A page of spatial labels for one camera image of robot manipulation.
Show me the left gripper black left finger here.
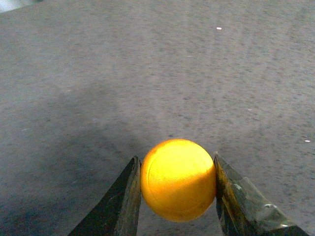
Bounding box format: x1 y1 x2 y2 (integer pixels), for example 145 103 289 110
69 156 141 236

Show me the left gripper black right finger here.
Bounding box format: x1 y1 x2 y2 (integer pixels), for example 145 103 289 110
214 153 307 236

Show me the yellow push button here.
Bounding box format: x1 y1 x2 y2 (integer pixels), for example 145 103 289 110
140 139 217 222

